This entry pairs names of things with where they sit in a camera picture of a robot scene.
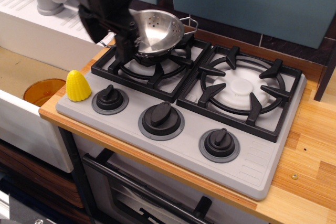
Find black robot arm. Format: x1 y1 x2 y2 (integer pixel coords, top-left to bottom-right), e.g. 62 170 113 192
78 0 140 65

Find brass screw in counter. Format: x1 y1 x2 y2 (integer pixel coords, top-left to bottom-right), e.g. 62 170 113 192
291 174 299 180

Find black left burner grate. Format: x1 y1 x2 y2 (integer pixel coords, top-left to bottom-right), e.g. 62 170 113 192
91 35 211 103

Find yellow toy corn cob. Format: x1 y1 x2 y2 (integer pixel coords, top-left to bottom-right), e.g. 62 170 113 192
66 70 91 102

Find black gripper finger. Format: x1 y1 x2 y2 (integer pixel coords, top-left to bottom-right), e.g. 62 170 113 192
115 30 140 65
78 6 108 43

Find grey toy stove top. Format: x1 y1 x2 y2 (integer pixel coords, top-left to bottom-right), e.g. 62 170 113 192
56 73 295 200

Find black middle stove knob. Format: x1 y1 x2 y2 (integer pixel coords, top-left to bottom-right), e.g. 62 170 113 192
138 101 185 141

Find black right stove knob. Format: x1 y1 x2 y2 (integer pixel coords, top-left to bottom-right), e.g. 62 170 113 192
198 128 240 163

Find black burner grate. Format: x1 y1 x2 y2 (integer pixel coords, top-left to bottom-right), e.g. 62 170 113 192
177 45 307 142
91 35 211 103

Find black left stove knob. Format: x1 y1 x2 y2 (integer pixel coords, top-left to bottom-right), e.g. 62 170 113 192
92 84 129 115

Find white toy sink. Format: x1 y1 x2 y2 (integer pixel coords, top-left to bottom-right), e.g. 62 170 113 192
1 0 103 173

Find black right burner grate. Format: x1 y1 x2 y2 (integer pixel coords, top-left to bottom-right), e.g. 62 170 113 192
177 45 307 142

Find teal right wall cabinet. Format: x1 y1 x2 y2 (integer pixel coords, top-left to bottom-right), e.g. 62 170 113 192
173 0 335 48

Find black stove knob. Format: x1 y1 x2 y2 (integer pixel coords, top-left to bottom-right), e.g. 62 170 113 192
92 84 129 115
138 101 185 141
198 128 240 163

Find toy oven door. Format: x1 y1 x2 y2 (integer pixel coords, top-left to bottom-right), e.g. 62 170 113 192
82 149 264 223

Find stainless steel colander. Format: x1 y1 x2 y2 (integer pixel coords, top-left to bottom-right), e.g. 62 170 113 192
116 9 198 66

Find orange plastic cup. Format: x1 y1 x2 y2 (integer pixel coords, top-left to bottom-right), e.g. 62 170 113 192
23 78 66 107

